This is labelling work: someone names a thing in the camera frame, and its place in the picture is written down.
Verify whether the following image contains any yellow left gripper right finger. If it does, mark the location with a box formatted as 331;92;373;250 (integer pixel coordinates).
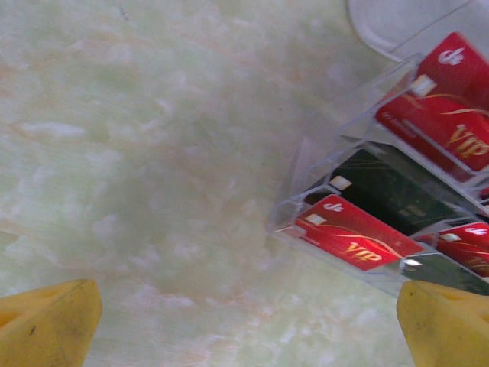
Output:
396;280;489;367

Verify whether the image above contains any red VIP card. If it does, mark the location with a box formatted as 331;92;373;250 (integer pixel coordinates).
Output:
294;193;426;271
435;221;489;278
416;31;489;112
375;94;489;181

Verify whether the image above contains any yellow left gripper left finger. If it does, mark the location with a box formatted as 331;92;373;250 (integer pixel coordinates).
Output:
0;278;103;367

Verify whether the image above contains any white plastic lidded box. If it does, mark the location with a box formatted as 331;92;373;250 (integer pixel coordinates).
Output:
346;0;489;64

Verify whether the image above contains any clear acrylic card stand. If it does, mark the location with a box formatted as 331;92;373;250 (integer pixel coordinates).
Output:
267;53;489;299

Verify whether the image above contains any black VIP card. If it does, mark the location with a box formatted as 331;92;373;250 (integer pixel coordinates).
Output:
400;252;489;297
330;148;473;236

